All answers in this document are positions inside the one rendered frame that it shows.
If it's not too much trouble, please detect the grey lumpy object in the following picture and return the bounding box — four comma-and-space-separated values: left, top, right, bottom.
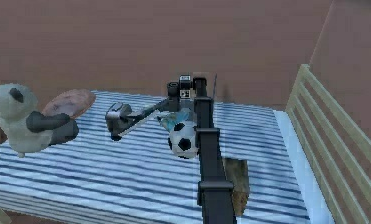
104, 102, 134, 135

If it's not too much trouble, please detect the bed with blue striped cover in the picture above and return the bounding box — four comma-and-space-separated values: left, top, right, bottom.
0, 63, 371, 224

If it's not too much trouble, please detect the black and white panda toy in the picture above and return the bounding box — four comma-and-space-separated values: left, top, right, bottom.
0, 82, 80, 159

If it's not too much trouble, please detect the brown mottled block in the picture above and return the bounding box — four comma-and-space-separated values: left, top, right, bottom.
222, 157, 251, 218

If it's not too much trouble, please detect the light blue crumpled object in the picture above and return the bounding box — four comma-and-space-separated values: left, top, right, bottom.
156, 108, 194, 133

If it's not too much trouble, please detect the black and white soccer ball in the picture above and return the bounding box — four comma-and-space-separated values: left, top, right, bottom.
167, 120, 200, 160

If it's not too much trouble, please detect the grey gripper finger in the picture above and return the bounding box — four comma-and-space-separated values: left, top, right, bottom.
110, 108, 168, 142
123, 97, 171, 122

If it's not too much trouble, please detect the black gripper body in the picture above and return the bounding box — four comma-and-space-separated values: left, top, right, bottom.
165, 81, 181, 113

